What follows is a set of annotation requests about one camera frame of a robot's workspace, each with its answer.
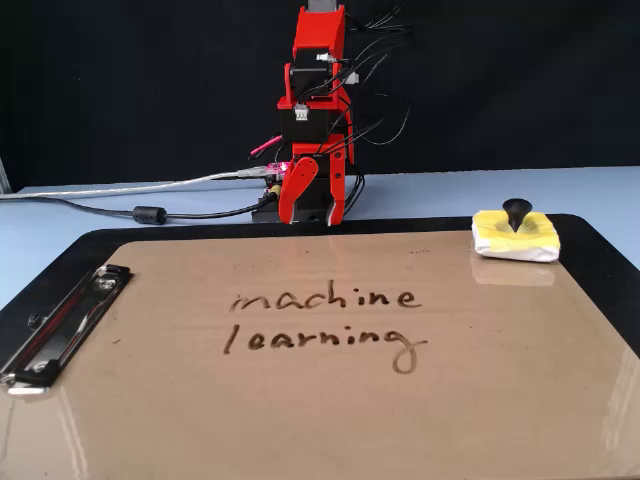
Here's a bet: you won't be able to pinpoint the black backdrop cloth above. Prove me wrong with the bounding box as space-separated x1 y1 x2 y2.
0 0 640 194

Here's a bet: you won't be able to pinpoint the thin black servo wires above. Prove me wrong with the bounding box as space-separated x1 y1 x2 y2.
319 3 417 222

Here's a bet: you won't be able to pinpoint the pink red wire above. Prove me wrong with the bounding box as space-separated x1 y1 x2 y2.
249 135 282 158

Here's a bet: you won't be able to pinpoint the black power cable with ferrite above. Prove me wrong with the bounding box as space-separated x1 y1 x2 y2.
29 192 279 227

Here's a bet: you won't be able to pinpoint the silver braided USB cable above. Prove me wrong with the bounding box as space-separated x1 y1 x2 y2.
0 165 270 202

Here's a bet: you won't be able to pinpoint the small lit controller board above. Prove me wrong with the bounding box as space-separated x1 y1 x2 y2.
264 161 292 183

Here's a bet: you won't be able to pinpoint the brown glossy clipboard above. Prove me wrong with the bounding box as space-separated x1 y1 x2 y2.
0 228 640 480

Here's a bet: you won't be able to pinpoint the yellow white sponge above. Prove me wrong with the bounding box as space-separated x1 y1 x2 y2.
471 197 562 264

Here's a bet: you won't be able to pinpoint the silver metal clipboard clip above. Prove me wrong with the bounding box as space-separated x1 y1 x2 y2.
0 264 134 397

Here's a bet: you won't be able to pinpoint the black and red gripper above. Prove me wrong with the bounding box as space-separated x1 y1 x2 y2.
277 106 355 227

